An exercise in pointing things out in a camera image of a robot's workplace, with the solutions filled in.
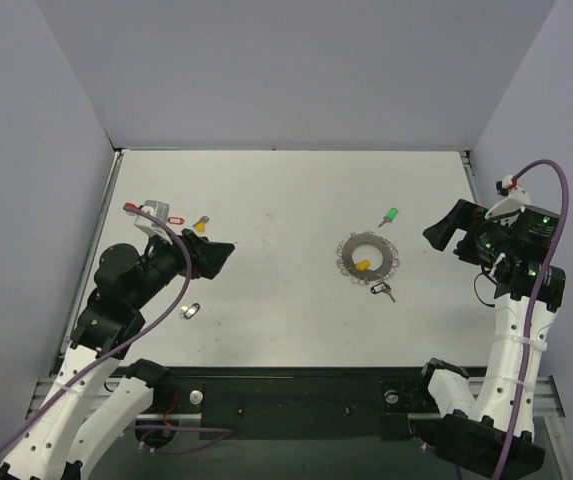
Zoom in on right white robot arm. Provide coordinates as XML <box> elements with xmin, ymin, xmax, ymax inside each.
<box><xmin>412</xmin><ymin>200</ymin><xmax>566</xmax><ymax>479</ymax></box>

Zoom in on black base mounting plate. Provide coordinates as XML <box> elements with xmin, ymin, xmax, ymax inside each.
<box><xmin>166</xmin><ymin>367</ymin><xmax>440</xmax><ymax>441</ymax></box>

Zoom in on black tag key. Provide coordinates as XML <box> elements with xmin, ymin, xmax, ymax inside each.
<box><xmin>370</xmin><ymin>281</ymin><xmax>396</xmax><ymax>303</ymax></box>

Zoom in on yellow tag key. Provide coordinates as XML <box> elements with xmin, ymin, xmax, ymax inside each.
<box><xmin>355</xmin><ymin>259</ymin><xmax>371</xmax><ymax>272</ymax></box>

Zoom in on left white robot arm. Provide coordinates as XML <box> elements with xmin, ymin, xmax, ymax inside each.
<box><xmin>0</xmin><ymin>227</ymin><xmax>235</xmax><ymax>479</ymax></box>

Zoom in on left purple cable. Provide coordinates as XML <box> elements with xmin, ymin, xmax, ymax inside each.
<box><xmin>0</xmin><ymin>214</ymin><xmax>235</xmax><ymax>471</ymax></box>

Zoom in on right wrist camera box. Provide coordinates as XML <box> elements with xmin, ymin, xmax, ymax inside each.
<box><xmin>485</xmin><ymin>175</ymin><xmax>531</xmax><ymax>220</ymax></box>

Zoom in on clear tag key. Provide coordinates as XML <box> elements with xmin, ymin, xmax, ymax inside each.
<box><xmin>180</xmin><ymin>302</ymin><xmax>201</xmax><ymax>320</ymax></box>

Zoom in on silver spiked keyring disc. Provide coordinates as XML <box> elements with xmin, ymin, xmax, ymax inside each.
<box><xmin>336</xmin><ymin>231</ymin><xmax>400</xmax><ymax>285</ymax></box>

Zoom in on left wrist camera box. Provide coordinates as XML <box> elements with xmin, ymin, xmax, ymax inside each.
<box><xmin>123</xmin><ymin>200</ymin><xmax>172</xmax><ymax>244</ymax></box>

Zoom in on green capped key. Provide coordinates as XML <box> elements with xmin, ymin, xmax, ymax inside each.
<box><xmin>378</xmin><ymin>207</ymin><xmax>398</xmax><ymax>228</ymax></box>

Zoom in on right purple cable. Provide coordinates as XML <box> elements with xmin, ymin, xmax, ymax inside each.
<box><xmin>490</xmin><ymin>159</ymin><xmax>570</xmax><ymax>480</ymax></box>

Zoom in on purple cable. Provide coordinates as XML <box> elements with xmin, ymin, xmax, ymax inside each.
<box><xmin>0</xmin><ymin>214</ymin><xmax>235</xmax><ymax>471</ymax></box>
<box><xmin>490</xmin><ymin>159</ymin><xmax>570</xmax><ymax>480</ymax></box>

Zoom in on aluminium frame rail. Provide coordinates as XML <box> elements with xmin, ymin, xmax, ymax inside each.
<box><xmin>27</xmin><ymin>377</ymin><xmax>565</xmax><ymax>419</ymax></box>

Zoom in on yellow capped key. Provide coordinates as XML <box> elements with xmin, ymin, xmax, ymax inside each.
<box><xmin>192</xmin><ymin>215</ymin><xmax>210</xmax><ymax>234</ymax></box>

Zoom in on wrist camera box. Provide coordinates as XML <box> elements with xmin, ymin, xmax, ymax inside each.
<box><xmin>485</xmin><ymin>175</ymin><xmax>531</xmax><ymax>220</ymax></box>
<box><xmin>123</xmin><ymin>200</ymin><xmax>172</xmax><ymax>244</ymax></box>

